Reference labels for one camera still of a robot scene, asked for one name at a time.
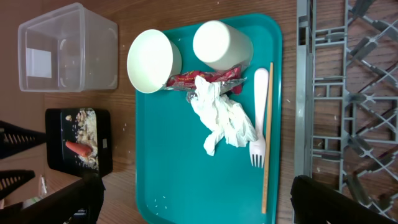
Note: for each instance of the nut shells pile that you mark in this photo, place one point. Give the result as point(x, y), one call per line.
point(83, 124)

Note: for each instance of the teal plastic tray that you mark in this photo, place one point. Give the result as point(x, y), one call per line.
point(176, 180)

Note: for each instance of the crumpled foil wrapper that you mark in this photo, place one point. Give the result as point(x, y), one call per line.
point(228, 81)

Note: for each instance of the clear plastic bin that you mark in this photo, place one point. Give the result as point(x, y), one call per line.
point(70, 49)

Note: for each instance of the white paper cup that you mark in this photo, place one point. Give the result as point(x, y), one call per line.
point(221, 46)

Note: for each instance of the white plastic fork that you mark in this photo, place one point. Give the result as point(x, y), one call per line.
point(257, 148)

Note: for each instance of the white bowl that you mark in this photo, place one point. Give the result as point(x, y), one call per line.
point(152, 59)

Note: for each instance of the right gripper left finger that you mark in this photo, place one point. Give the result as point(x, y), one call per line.
point(80, 202)

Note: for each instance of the wooden chopstick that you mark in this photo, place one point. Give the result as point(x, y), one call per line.
point(268, 138)

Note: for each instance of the orange carrot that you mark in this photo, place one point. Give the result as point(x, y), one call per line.
point(80, 149)

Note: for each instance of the black waste tray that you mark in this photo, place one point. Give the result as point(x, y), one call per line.
point(61, 126)

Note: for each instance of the white rice pile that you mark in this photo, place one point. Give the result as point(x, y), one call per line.
point(92, 160)

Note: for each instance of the crumpled white tissue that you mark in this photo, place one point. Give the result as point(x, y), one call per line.
point(225, 118)

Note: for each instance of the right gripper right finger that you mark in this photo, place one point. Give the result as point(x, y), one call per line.
point(313, 202)

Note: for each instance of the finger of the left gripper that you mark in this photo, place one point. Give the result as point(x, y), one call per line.
point(13, 179)
point(15, 139)

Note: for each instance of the grey plastic dishwasher rack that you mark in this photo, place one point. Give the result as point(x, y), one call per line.
point(346, 99)

